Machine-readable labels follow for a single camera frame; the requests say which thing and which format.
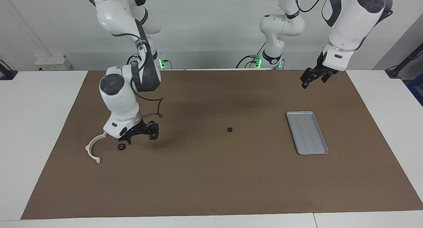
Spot brown table mat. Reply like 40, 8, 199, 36
20, 69, 423, 220

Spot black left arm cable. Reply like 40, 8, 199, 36
295, 0, 328, 14

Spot black base cables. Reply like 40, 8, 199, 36
236, 43, 285, 69
127, 55, 172, 70

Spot blue crate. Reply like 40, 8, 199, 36
407, 74, 423, 106

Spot white box yellow labels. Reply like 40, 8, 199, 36
35, 55, 71, 71

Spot black left base cables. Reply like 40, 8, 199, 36
236, 43, 285, 69

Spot black clamp mount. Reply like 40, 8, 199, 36
0, 59, 19, 80

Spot black right base cables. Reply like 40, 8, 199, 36
127, 55, 172, 70

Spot silver metal tray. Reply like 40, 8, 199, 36
286, 111, 329, 155

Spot white curved plastic bracket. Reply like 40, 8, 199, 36
85, 132, 108, 164

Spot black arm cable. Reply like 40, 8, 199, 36
112, 31, 165, 119
295, 0, 328, 14

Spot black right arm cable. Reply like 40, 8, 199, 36
112, 31, 165, 119

